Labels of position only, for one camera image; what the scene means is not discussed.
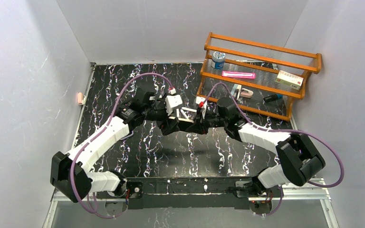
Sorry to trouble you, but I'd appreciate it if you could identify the light blue stapler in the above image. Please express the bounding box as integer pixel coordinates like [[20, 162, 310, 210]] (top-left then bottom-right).
[[231, 84, 241, 100]]

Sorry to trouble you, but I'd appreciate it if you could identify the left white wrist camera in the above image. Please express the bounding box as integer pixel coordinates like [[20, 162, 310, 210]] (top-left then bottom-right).
[[165, 95, 183, 116]]

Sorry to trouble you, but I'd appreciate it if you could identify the white red small box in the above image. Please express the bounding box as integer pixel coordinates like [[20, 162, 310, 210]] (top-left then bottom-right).
[[275, 70, 304, 90]]

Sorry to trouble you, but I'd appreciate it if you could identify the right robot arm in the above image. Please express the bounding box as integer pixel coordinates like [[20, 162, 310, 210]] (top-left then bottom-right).
[[180, 97, 326, 190]]

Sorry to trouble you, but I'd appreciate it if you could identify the orange wooden shelf rack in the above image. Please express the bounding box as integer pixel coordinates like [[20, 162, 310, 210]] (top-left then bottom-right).
[[197, 32, 322, 121]]

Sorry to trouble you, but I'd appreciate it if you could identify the phone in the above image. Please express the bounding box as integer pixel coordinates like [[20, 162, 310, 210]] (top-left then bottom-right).
[[169, 108, 196, 123]]

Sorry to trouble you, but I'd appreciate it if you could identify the pink wall clip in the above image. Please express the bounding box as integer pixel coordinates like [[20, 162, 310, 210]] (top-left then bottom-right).
[[77, 92, 86, 105]]

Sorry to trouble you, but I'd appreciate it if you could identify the blue white round jar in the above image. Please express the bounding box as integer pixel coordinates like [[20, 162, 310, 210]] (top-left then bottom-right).
[[211, 51, 226, 69]]

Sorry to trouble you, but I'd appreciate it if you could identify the purple cable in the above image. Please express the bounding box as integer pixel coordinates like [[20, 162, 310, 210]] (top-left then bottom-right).
[[69, 72, 177, 220], [198, 82, 345, 218]]

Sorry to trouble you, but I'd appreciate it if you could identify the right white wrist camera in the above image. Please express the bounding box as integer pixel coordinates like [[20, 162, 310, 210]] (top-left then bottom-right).
[[195, 96, 207, 109]]

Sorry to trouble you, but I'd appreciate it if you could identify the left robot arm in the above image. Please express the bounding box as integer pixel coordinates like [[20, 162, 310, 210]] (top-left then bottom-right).
[[50, 88, 183, 203]]

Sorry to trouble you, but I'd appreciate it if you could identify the white pen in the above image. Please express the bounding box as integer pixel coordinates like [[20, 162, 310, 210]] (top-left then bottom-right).
[[181, 107, 197, 113]]

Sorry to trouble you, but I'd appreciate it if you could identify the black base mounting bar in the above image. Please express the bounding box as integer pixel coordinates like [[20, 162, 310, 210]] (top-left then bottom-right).
[[126, 177, 269, 209]]

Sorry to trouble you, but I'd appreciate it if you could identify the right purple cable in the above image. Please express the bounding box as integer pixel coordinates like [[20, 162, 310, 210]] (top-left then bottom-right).
[[198, 82, 345, 218]]

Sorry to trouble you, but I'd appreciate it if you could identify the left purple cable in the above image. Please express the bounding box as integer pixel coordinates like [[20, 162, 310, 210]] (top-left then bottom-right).
[[69, 72, 177, 220]]

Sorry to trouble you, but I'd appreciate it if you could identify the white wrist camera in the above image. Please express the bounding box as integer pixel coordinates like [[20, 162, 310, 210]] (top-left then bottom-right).
[[165, 95, 183, 116], [195, 96, 207, 109]]

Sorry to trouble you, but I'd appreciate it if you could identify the aluminium frame rail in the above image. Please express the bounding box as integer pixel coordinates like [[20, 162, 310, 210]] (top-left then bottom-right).
[[51, 179, 332, 202]]

